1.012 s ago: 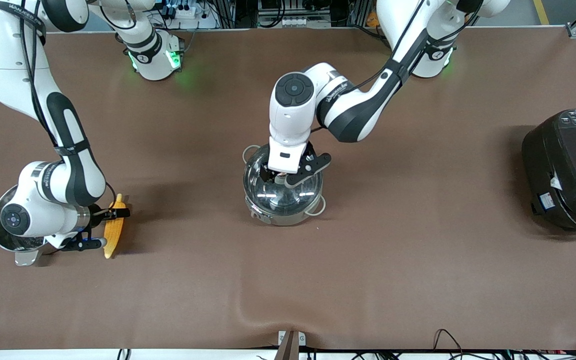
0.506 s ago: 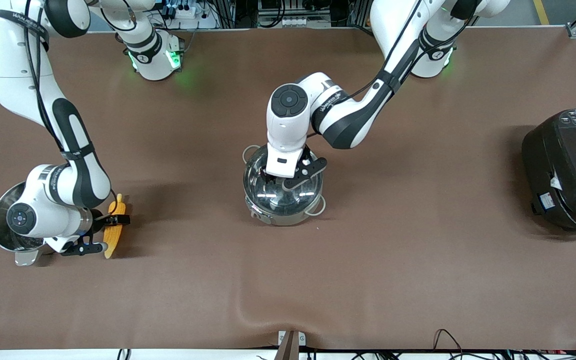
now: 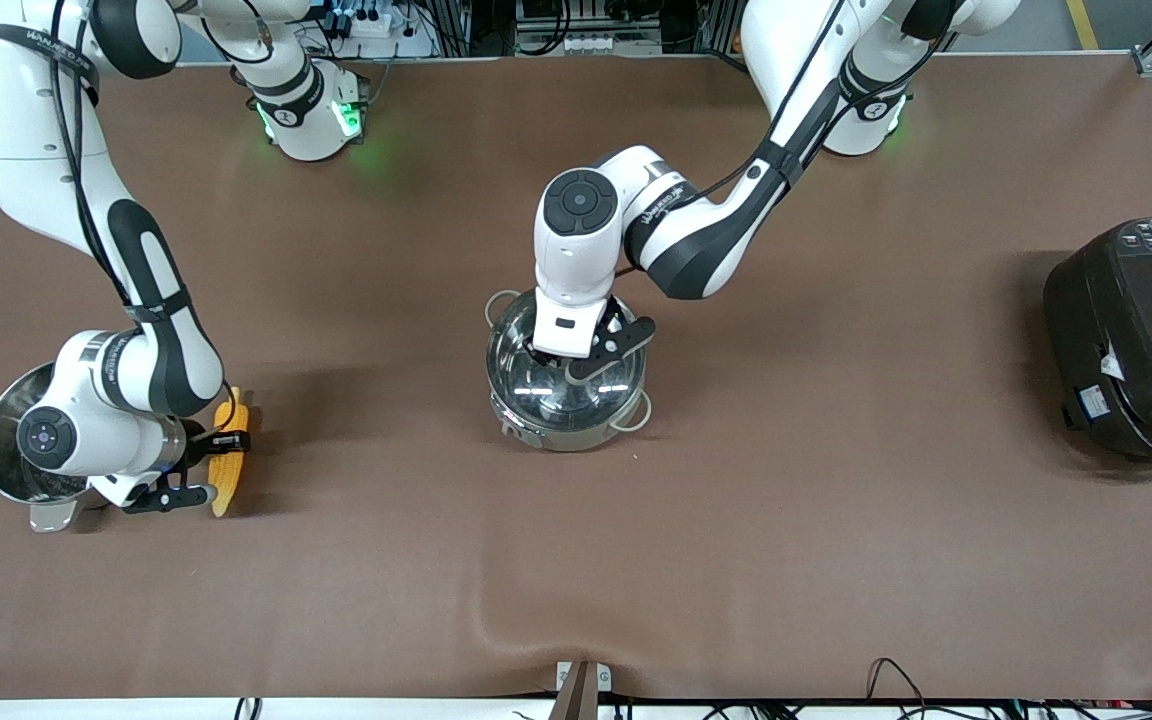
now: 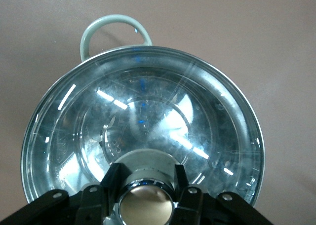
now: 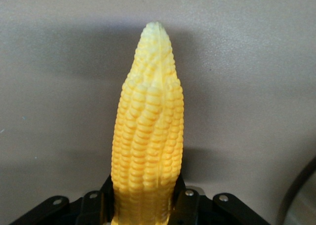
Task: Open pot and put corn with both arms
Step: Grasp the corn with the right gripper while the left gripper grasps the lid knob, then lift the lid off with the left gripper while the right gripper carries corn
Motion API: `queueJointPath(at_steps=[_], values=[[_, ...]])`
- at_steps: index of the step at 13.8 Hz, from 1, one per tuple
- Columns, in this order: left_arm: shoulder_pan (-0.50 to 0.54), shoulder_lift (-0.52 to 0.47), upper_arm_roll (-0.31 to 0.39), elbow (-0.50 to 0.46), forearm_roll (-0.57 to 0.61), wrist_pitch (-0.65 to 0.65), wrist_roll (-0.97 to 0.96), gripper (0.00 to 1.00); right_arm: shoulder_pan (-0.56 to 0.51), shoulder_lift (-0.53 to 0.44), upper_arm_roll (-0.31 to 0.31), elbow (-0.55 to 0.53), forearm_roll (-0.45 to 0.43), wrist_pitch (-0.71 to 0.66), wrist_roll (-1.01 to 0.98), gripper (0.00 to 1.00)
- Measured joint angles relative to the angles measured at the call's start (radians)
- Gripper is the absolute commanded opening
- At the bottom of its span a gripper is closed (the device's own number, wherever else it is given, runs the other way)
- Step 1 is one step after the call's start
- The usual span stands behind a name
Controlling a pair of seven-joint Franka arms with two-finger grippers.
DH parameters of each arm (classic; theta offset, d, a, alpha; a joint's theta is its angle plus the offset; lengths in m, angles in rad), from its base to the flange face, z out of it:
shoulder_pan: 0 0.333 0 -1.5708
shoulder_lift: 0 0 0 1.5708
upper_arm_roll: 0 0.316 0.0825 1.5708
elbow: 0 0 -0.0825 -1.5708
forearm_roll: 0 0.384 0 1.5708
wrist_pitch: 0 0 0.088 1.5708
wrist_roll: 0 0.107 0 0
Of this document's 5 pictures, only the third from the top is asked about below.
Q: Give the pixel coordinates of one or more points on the stainless steel steamer pot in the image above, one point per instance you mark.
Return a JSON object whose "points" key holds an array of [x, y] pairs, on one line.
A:
{"points": [[4, 450]]}

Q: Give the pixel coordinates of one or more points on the stainless steel cooking pot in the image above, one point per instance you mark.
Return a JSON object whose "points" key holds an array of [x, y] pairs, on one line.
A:
{"points": [[576, 438]]}

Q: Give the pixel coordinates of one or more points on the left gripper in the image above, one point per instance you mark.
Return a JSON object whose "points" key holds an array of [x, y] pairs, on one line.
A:
{"points": [[542, 357]]}

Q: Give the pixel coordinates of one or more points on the glass pot lid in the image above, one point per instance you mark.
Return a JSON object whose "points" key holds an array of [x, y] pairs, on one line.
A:
{"points": [[516, 385]]}

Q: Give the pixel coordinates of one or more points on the yellow corn cob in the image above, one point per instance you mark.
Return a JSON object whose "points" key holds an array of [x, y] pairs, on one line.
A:
{"points": [[228, 485]]}

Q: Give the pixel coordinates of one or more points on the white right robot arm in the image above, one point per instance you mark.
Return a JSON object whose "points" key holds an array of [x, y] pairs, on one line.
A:
{"points": [[26, 130]]}

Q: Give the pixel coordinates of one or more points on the metal table edge bracket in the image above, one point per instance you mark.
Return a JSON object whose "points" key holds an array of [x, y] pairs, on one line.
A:
{"points": [[583, 690]]}

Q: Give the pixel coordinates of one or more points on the dark grey rice cooker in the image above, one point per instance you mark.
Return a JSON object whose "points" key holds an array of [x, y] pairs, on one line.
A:
{"points": [[1146, 340]]}

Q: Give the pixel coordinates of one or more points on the white power strip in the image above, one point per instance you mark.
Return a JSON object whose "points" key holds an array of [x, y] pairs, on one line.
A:
{"points": [[596, 43], [381, 22]]}

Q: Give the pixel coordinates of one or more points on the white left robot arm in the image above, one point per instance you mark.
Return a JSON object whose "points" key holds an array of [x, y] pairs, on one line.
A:
{"points": [[706, 240]]}

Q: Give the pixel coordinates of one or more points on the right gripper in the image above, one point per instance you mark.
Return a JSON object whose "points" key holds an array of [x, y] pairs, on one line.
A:
{"points": [[197, 441]]}

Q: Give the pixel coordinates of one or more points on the brown table mat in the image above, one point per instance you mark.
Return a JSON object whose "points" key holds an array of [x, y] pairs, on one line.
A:
{"points": [[836, 520]]}

